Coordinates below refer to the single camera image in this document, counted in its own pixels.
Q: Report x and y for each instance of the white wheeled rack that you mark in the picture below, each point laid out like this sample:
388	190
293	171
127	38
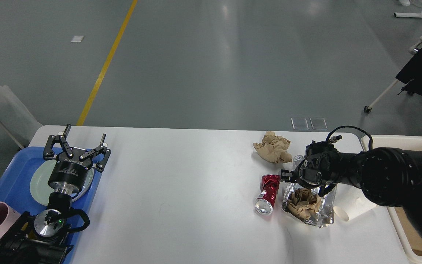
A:
407	32

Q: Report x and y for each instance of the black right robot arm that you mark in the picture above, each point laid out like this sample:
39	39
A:
390	177

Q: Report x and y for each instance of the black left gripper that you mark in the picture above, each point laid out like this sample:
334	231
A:
71	175

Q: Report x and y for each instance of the brown paper bag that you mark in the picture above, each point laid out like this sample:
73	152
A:
413	237

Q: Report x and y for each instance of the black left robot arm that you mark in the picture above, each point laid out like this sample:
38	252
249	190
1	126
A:
43	238

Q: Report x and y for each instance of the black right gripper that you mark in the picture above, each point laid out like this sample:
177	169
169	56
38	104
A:
293	176

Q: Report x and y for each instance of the small white paper cup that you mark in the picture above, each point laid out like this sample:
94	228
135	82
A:
350	202

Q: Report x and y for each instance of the crushed red soda can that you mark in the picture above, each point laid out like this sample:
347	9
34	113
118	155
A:
269	185

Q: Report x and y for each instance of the person in white trousers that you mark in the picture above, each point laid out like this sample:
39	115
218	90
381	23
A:
15	115

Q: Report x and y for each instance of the brown paper ball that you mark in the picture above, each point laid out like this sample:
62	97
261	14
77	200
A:
273	148

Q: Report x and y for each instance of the crumpled paper on foil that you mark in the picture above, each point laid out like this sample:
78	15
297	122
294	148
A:
303	204

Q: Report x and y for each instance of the green plate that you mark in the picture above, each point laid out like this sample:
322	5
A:
40	189

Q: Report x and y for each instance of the silver foil bag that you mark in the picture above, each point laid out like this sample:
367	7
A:
325	216

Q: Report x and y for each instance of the beige plastic bin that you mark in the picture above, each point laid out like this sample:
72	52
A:
413	143

